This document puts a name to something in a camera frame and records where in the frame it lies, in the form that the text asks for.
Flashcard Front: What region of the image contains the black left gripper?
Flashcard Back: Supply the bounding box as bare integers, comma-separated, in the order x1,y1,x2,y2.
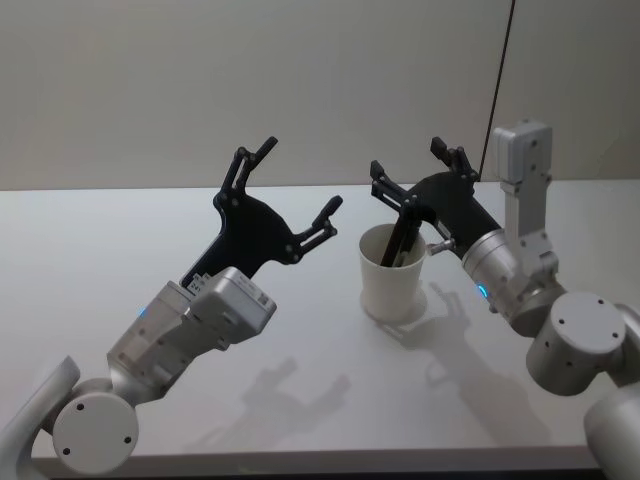
179,135,344,297

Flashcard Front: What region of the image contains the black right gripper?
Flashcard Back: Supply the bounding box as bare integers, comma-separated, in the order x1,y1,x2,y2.
369,135,503,257

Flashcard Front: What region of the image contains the white paper cup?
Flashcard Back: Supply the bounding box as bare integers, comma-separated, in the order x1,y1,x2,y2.
357,223,428,322

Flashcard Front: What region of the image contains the dark slender stick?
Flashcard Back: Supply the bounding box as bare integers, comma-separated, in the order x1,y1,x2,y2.
397,219,424,268
379,211,409,266

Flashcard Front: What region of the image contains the thin black hanging cable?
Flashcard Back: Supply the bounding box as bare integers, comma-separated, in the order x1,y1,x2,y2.
480,0,518,182

